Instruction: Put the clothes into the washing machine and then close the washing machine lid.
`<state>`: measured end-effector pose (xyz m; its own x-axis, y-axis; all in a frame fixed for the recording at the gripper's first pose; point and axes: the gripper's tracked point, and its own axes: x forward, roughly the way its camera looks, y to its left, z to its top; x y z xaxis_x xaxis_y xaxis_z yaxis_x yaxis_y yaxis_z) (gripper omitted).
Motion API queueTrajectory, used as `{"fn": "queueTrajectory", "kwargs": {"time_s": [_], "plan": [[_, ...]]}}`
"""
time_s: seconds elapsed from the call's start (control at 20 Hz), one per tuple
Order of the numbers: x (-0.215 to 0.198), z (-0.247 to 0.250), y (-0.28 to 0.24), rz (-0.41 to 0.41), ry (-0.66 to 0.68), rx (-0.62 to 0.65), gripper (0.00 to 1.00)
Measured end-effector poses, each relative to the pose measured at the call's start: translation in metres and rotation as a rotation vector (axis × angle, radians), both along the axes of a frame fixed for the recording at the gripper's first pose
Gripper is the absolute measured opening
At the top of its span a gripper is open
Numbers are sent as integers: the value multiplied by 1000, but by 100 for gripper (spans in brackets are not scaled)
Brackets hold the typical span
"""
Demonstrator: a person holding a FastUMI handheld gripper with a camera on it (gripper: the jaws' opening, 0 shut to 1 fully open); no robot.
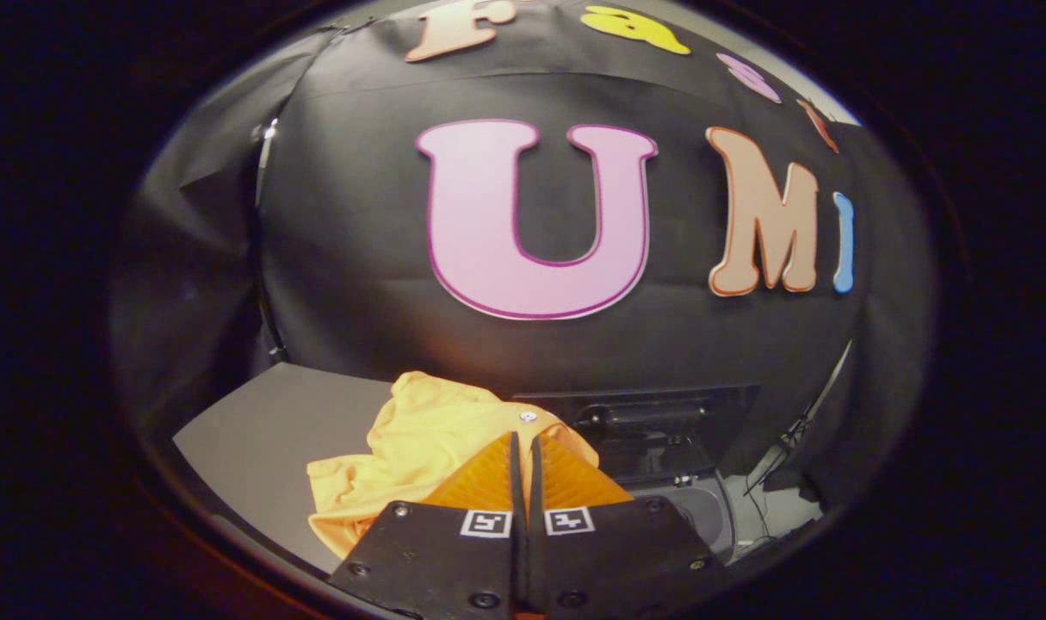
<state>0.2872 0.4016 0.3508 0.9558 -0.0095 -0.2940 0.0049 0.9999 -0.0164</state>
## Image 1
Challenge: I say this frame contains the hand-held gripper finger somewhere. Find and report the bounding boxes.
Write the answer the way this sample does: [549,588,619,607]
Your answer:
[527,433,730,620]
[329,431,523,620]

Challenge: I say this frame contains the orange shirt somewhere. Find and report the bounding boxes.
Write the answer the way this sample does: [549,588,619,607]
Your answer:
[306,370,601,561]

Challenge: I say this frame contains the black backdrop cloth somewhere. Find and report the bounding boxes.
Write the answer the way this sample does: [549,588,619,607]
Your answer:
[114,0,937,518]

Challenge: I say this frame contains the black light stand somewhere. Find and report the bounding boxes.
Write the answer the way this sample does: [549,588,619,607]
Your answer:
[742,340,855,518]

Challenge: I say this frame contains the beige cabinet with dark sides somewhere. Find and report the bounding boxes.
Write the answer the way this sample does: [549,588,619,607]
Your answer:
[171,362,403,576]

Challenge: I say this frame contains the metal backdrop stand pole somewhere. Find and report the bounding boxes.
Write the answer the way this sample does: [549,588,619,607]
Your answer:
[251,119,287,363]

